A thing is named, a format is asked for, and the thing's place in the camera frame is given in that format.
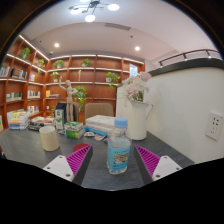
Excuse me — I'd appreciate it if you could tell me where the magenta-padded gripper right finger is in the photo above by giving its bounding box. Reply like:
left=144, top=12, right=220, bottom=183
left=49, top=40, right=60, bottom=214
left=133, top=144, right=183, bottom=186

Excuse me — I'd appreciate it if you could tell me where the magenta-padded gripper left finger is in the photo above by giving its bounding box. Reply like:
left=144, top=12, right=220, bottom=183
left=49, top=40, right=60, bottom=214
left=43, top=144, right=94, bottom=186

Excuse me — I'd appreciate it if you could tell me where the clear plastic water bottle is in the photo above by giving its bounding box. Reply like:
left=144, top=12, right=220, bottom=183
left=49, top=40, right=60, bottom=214
left=106, top=117, right=133, bottom=175

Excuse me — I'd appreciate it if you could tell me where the cream paper cup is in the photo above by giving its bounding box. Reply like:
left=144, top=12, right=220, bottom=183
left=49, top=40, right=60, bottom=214
left=38, top=125, right=61, bottom=153

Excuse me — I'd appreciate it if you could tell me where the green cardboard box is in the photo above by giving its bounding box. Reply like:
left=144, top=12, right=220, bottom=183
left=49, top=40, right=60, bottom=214
left=63, top=120, right=86, bottom=140

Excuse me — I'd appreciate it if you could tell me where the tall green white carton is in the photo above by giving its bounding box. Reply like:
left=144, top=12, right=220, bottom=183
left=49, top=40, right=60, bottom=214
left=54, top=108, right=65, bottom=131

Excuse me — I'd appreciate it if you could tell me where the white pitcher vase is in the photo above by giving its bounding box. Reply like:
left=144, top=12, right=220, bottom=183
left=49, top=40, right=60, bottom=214
left=127, top=99, right=154, bottom=141

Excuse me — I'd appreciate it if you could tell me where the stack of colourful books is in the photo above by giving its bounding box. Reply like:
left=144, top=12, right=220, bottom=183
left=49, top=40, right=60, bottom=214
left=7, top=109, right=32, bottom=131

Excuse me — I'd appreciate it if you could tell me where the dark blue chair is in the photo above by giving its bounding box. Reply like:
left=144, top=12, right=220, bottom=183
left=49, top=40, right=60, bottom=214
left=54, top=101, right=80, bottom=123

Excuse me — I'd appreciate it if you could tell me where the wooden artist mannequin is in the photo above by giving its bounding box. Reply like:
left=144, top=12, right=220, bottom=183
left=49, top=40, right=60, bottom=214
left=58, top=79, right=78, bottom=123

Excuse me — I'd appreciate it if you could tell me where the wooden shelf unit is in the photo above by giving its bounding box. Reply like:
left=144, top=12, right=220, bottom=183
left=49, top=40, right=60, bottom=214
left=0, top=34, right=147, bottom=134

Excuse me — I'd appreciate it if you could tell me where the white paper sign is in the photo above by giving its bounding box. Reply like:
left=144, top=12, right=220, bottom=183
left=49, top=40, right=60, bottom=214
left=129, top=63, right=139, bottom=78

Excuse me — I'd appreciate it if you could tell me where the ceiling air vent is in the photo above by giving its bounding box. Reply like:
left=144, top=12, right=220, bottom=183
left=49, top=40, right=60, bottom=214
left=105, top=22, right=132, bottom=32

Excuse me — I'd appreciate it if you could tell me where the branched ceiling lamp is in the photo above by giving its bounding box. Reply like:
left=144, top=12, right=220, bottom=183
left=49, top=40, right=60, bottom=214
left=68, top=0, right=121, bottom=23

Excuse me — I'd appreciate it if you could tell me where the white wall socket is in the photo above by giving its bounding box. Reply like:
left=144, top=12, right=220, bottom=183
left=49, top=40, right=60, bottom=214
left=204, top=110, right=224, bottom=141

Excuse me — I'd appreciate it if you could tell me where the black track light rail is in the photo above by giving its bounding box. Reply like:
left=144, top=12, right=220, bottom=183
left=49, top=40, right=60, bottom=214
left=158, top=48, right=221, bottom=68

